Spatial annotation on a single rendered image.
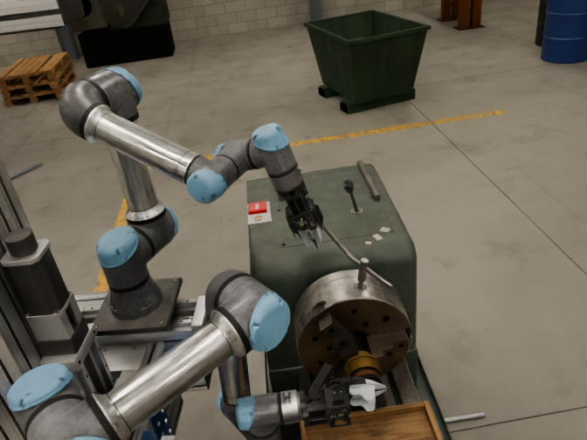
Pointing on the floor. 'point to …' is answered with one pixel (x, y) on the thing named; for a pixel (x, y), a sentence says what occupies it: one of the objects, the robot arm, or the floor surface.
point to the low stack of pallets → (36, 78)
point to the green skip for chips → (367, 58)
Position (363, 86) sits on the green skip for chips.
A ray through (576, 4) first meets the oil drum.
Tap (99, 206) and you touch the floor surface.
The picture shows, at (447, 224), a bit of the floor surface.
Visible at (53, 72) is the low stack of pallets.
